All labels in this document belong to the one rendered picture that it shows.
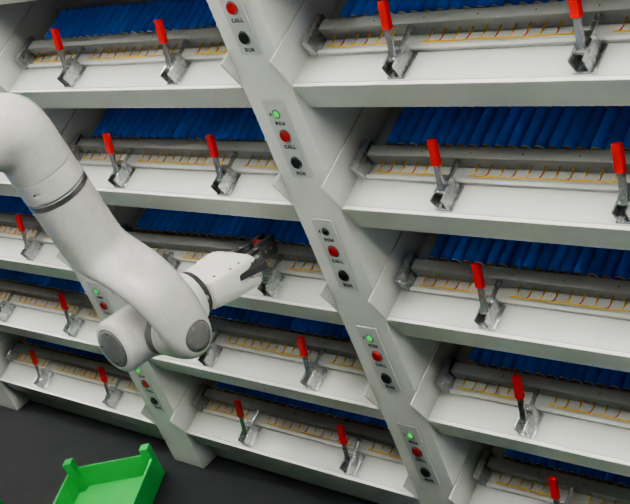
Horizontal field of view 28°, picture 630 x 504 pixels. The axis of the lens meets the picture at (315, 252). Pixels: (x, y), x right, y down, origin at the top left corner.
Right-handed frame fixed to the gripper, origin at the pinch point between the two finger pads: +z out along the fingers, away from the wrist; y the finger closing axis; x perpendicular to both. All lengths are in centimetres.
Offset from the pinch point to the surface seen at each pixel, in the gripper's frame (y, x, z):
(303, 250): 4.9, -2.1, 4.0
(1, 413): -119, -56, 1
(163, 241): -29.7, -2.7, 2.8
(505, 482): 31, -43, 8
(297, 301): 6.5, -8.0, -1.7
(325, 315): 11.6, -10.1, -1.4
